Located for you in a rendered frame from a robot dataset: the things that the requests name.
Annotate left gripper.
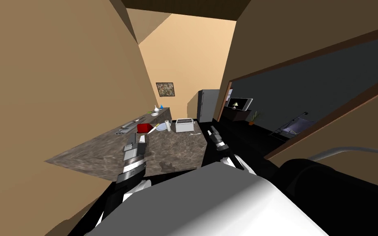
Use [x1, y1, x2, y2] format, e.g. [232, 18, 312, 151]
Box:
[123, 132, 147, 161]

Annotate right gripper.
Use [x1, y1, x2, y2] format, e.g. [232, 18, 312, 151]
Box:
[207, 125, 225, 145]

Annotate red box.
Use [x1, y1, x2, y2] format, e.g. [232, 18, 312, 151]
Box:
[136, 123, 154, 134]

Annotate grey rolling pin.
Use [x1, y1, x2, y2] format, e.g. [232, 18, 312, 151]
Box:
[120, 116, 146, 130]

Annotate grey refrigerator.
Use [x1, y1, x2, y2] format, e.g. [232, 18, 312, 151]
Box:
[197, 88, 221, 124]

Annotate dark television cabinet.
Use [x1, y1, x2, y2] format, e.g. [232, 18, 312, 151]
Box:
[223, 97, 253, 123]

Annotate potted green plant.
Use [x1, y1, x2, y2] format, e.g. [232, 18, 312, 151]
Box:
[248, 111, 262, 127]

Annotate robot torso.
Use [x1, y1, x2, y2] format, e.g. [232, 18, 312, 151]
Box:
[87, 162, 331, 236]

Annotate framed wall picture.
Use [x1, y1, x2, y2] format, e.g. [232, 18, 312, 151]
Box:
[156, 82, 176, 98]

